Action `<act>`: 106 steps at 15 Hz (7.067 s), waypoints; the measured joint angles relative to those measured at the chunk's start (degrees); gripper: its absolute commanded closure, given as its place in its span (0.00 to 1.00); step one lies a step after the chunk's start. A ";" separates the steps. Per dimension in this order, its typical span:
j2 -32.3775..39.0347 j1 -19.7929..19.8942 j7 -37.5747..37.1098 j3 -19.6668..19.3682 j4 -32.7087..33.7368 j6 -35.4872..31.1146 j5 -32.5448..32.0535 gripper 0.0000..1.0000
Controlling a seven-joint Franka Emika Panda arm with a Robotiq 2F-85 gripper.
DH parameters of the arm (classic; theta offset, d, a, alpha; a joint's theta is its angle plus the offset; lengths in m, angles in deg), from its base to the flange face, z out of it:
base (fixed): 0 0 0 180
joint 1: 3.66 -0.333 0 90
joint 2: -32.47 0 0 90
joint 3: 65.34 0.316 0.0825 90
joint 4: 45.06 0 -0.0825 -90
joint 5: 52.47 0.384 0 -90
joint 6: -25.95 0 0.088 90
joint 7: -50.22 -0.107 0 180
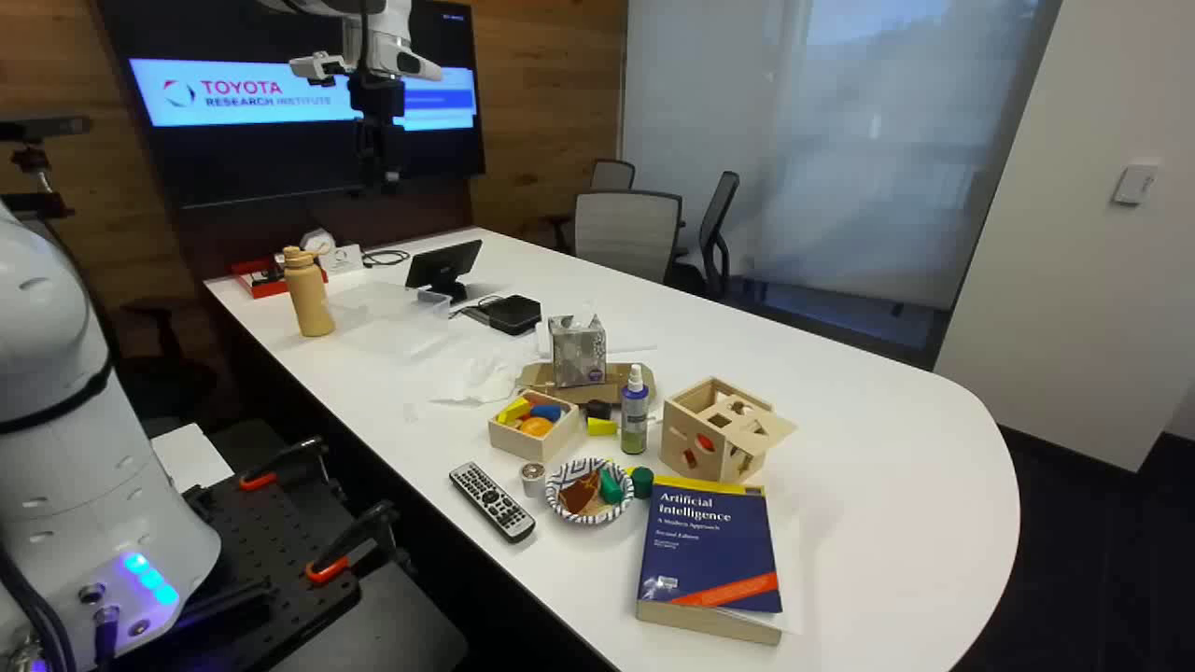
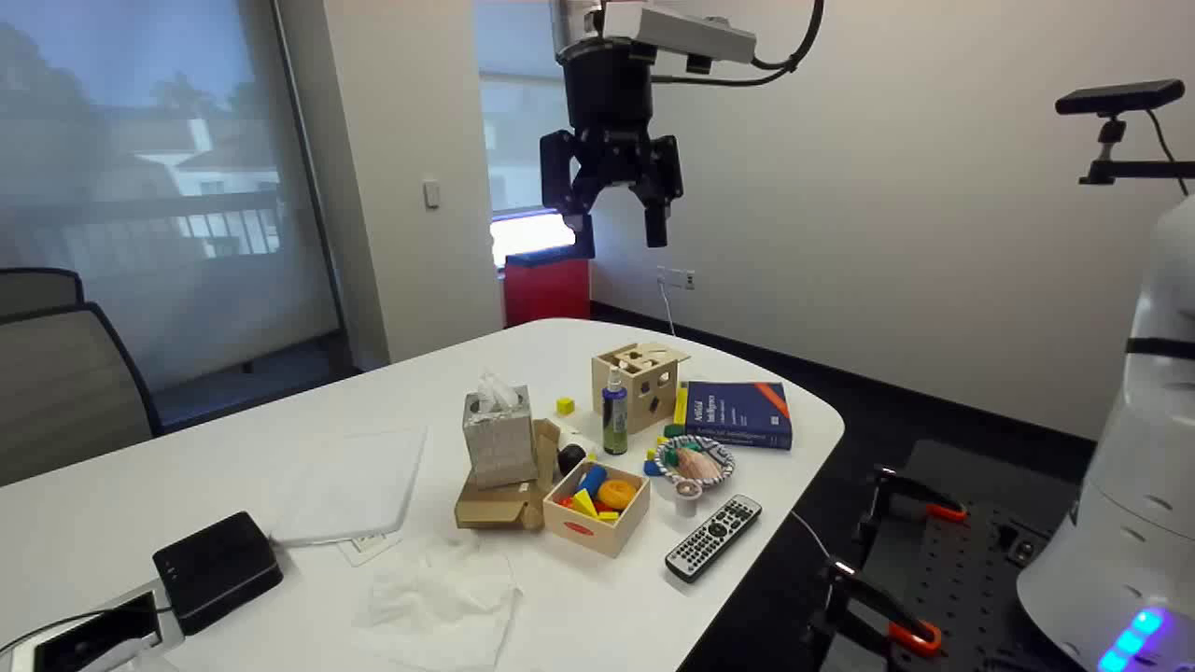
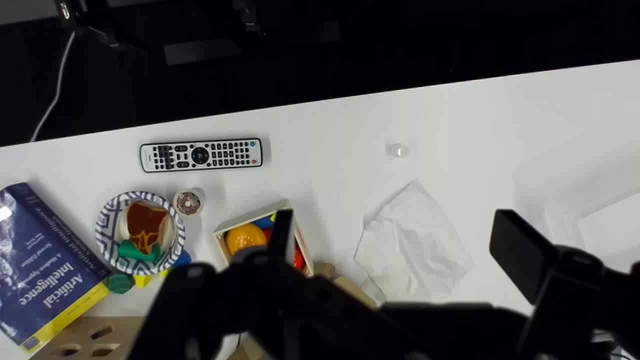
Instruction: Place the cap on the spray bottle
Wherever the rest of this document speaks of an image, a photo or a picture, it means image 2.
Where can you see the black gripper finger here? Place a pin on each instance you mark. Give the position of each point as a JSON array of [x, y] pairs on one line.
[[560, 172], [663, 172]]

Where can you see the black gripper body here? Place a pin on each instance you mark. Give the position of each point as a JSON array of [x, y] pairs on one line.
[[605, 96]]

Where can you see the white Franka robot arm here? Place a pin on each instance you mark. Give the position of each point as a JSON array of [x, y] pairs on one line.
[[1131, 497]]

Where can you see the red bin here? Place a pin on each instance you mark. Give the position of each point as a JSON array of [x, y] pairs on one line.
[[546, 294]]

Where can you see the wooden shape sorter box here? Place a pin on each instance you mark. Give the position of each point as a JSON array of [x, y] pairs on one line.
[[646, 379]]

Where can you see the small yellow toy block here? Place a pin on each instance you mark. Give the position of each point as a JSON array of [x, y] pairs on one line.
[[564, 404]]

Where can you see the blue book yellow spine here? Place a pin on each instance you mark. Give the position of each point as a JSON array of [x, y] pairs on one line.
[[742, 416]]

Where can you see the green hexagon toy block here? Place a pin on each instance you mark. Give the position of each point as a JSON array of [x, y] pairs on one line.
[[672, 430]]

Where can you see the grey tissue box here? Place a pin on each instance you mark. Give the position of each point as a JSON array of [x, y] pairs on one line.
[[497, 433]]

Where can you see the small bowl with items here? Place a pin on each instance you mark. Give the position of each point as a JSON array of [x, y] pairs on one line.
[[716, 450]]

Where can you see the toy toast slice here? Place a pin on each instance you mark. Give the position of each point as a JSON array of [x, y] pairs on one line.
[[701, 466]]

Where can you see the blue toy block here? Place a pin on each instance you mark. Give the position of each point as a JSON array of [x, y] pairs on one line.
[[650, 473]]

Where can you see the blue toy cylinder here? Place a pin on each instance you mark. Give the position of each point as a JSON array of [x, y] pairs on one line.
[[592, 479]]

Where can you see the small white cup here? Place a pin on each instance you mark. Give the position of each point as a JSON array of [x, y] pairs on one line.
[[690, 491]]

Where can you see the toy burger bun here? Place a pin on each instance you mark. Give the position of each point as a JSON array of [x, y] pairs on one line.
[[617, 494]]

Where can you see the brown cardboard box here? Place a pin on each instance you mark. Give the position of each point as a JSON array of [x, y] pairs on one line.
[[490, 509]]

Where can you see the wooden toy tray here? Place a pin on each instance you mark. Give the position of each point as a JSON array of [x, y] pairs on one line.
[[597, 528]]

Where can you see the black remote control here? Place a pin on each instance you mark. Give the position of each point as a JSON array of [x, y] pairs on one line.
[[712, 538]]

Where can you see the white paper sheet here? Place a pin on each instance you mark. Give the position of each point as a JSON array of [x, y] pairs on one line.
[[356, 487]]

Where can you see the black orange clamp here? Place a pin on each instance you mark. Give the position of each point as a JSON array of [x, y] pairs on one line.
[[920, 497], [889, 616]]

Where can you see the white crumpled cloth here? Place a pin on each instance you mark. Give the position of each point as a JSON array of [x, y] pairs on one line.
[[436, 603]]

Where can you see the black square box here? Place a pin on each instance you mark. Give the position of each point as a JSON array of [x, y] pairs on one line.
[[216, 573]]

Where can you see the black flat device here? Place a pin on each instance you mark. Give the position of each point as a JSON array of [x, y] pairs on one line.
[[93, 636]]

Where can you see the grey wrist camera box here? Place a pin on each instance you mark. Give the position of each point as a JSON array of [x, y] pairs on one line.
[[692, 34]]

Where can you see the white wall outlet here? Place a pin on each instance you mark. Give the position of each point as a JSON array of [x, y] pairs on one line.
[[680, 282]]

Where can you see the white wall switch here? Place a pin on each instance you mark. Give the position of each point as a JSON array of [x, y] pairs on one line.
[[432, 194]]

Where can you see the black camera on stand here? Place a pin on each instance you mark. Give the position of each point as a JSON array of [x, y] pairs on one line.
[[1123, 100]]

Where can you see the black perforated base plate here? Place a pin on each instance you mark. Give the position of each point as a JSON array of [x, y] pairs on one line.
[[993, 562]]

